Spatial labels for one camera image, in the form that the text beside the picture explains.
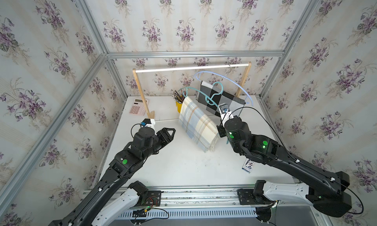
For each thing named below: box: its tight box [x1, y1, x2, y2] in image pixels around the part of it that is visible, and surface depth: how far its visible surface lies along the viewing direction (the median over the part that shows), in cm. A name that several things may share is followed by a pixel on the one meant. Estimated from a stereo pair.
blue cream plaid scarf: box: [178, 96, 220, 153], surface depth 75 cm
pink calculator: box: [129, 98, 149, 116], surface depth 112 cm
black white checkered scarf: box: [197, 80, 246, 117], surface depth 88 cm
